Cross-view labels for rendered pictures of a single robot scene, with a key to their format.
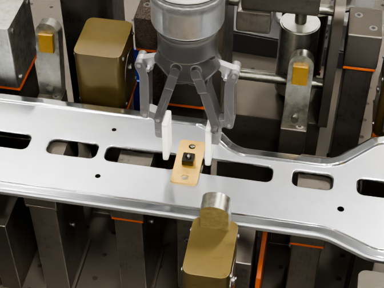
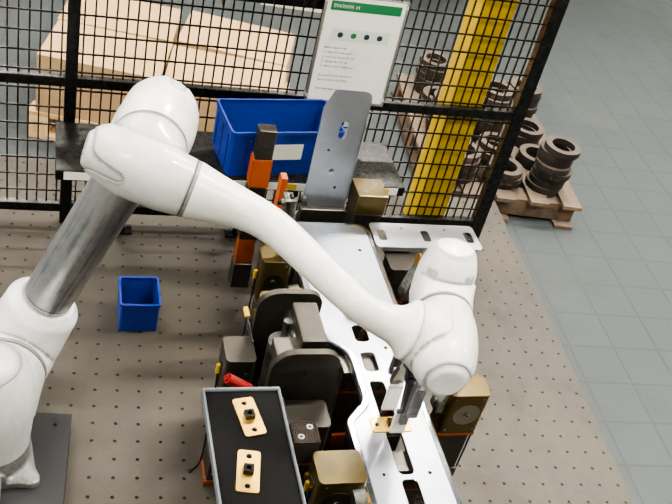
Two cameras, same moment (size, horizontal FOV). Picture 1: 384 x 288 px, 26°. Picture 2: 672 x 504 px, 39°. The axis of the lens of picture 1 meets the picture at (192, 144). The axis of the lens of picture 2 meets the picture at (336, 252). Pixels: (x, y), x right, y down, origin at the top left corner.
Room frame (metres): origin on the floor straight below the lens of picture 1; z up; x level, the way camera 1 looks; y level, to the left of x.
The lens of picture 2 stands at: (1.68, 1.04, 2.38)
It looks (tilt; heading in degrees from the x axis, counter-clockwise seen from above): 37 degrees down; 238
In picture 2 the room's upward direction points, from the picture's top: 15 degrees clockwise
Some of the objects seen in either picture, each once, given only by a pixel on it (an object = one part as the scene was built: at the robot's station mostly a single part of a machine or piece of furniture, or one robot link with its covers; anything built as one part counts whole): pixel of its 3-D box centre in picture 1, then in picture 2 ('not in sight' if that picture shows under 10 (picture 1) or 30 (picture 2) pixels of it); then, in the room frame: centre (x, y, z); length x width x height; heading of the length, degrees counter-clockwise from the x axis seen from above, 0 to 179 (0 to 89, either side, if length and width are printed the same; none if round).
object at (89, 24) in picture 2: not in sight; (170, 82); (0.45, -2.72, 0.20); 1.16 x 0.84 x 0.40; 161
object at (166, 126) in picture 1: (167, 135); (400, 420); (0.82, 0.03, 1.05); 0.03 x 0.01 x 0.07; 170
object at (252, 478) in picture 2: not in sight; (248, 469); (1.19, 0.16, 1.17); 0.08 x 0.04 x 0.01; 69
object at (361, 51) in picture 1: (347, 124); not in sight; (0.98, -0.26, 0.91); 0.07 x 0.05 x 0.42; 170
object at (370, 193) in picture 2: not in sight; (355, 241); (0.55, -0.70, 0.88); 0.08 x 0.08 x 0.36; 80
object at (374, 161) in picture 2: not in sight; (233, 159); (0.85, -0.92, 1.02); 0.90 x 0.22 x 0.03; 170
